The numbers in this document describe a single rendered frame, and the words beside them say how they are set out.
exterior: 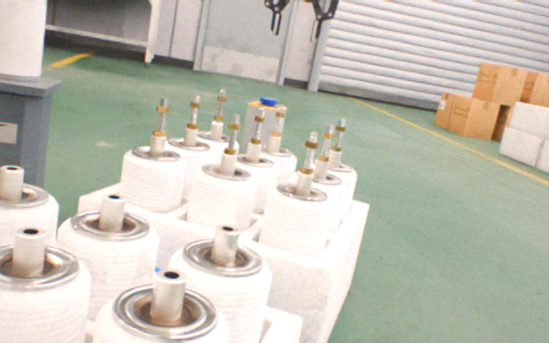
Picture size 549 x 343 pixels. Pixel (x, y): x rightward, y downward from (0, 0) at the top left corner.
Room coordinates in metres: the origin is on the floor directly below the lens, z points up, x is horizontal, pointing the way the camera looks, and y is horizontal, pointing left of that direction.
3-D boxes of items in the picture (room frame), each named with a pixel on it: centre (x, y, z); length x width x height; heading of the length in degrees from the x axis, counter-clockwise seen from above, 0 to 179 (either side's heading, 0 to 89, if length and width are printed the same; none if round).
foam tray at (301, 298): (0.90, 0.03, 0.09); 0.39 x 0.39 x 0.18; 75
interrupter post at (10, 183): (0.53, 0.25, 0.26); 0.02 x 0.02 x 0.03
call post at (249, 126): (1.20, 0.02, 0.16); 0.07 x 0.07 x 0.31; 75
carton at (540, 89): (4.64, -2.09, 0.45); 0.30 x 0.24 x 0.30; 9
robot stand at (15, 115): (1.00, 0.49, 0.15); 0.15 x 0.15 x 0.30; 12
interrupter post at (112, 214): (0.50, 0.14, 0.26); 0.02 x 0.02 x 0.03
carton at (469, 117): (4.52, -1.59, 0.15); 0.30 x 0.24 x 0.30; 10
